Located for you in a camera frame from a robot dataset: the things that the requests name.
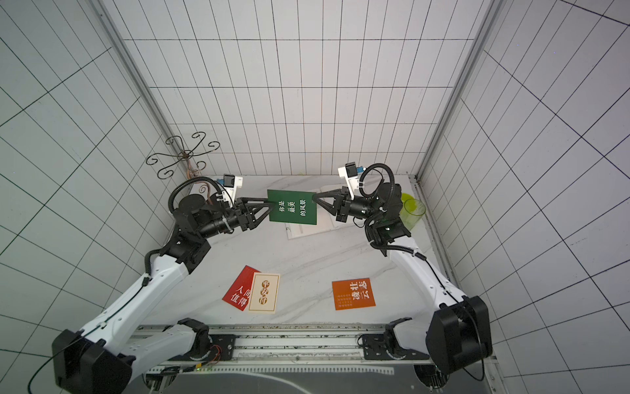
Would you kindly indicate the red card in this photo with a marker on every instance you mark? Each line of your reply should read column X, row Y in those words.
column 239, row 293

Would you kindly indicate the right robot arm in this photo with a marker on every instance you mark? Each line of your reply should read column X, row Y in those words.
column 451, row 329

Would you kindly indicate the clear green cup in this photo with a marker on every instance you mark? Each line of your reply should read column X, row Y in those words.
column 410, row 218

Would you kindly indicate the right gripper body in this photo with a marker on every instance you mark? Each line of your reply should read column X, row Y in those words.
column 342, row 207

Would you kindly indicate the aluminium rail frame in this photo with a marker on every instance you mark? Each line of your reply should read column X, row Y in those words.
column 268, row 349

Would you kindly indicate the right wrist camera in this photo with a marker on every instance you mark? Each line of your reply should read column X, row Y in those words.
column 351, row 174

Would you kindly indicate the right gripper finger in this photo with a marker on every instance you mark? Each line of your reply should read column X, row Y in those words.
column 329, row 196
column 333, row 208

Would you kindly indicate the metal jewelry stand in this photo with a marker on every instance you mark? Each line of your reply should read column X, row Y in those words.
column 192, row 157

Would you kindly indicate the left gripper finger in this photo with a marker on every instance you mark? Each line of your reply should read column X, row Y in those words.
column 255, row 215
column 253, row 204

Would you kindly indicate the orange card lower right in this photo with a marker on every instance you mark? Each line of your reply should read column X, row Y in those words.
column 353, row 294

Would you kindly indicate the cream framed card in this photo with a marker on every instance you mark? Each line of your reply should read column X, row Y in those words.
column 264, row 293

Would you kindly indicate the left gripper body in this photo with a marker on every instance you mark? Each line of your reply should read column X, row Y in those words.
column 232, row 219

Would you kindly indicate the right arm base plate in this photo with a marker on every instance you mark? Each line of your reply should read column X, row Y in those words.
column 377, row 347

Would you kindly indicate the green card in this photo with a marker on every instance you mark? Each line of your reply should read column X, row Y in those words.
column 290, row 206

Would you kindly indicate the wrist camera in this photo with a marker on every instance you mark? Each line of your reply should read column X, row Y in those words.
column 351, row 174
column 229, row 186

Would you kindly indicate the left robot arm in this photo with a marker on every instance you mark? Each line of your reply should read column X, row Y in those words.
column 99, row 357

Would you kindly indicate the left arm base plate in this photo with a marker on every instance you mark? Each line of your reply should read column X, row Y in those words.
column 219, row 347

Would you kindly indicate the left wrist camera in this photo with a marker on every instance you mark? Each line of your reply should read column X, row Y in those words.
column 229, row 186

